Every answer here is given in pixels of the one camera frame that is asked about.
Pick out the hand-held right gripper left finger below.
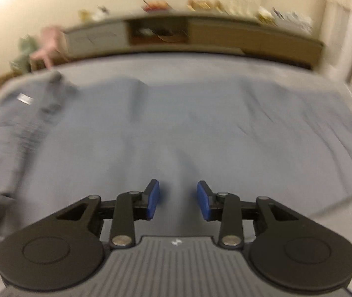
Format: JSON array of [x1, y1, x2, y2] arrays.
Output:
[[55, 179, 160, 248]]

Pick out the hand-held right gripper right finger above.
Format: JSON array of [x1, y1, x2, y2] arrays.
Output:
[[196, 180, 298, 248]]

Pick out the grey pants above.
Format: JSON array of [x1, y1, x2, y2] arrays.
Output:
[[0, 70, 352, 242]]

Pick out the grey and brown sideboard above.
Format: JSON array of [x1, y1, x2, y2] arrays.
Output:
[[62, 12, 325, 69]]

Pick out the pink plastic child chair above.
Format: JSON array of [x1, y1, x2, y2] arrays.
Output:
[[29, 25, 70, 69]]

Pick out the red plate of fruit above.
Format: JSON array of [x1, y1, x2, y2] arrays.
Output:
[[142, 0, 171, 12]]

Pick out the white power adapter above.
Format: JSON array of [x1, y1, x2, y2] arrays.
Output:
[[92, 5, 110, 19]]

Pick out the green plastic child chair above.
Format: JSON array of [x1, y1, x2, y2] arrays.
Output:
[[9, 35, 39, 75]]

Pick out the gold tissue box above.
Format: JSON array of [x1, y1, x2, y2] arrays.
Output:
[[258, 6, 276, 22]]

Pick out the white standing air conditioner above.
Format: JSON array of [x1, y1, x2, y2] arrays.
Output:
[[327, 3, 352, 78]]

